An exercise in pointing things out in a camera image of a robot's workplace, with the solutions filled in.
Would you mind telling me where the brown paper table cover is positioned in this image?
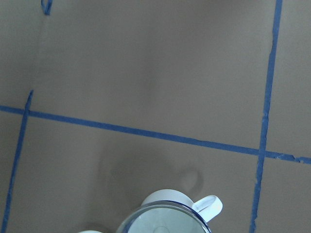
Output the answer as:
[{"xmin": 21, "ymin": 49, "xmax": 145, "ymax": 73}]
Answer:
[{"xmin": 0, "ymin": 0, "xmax": 311, "ymax": 233}]

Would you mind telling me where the white enamel cup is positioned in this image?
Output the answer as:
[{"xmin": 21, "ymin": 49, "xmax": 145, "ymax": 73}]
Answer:
[{"xmin": 139, "ymin": 189, "xmax": 224, "ymax": 223}]

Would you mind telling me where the clear plastic funnel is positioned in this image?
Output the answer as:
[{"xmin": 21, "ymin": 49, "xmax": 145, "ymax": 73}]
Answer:
[{"xmin": 116, "ymin": 200, "xmax": 212, "ymax": 233}]

